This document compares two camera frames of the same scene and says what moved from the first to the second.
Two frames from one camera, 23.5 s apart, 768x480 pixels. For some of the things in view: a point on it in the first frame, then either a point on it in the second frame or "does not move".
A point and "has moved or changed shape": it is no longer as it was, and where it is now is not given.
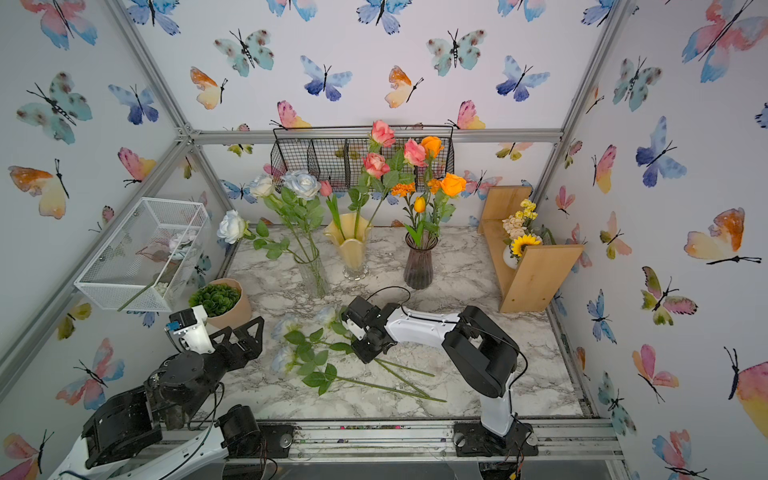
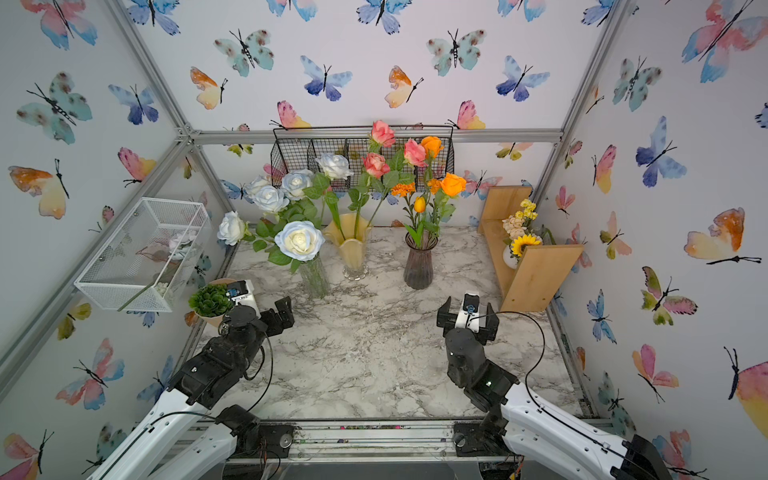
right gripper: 359,351 to 447,319
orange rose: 444,200 does not move
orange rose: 433,147 does not move
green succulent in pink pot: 224,301 does not move
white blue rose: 312,351 to 334,167
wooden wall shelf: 533,284 does not move
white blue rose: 233,228 has moved or changed shape
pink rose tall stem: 383,136 to 382,137
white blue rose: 333,316 to 270,198
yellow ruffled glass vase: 355,228 does not move
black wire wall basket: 342,156 does not move
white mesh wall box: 144,266 does not move
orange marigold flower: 404,190 does not move
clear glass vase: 312,275 does not move
